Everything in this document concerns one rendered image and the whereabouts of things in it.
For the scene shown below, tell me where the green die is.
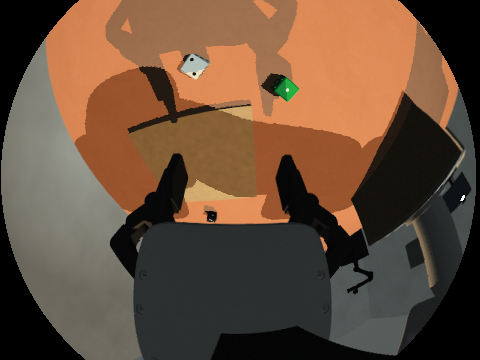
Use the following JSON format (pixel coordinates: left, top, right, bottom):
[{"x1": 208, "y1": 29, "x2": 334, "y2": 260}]
[{"x1": 270, "y1": 75, "x2": 299, "y2": 102}]

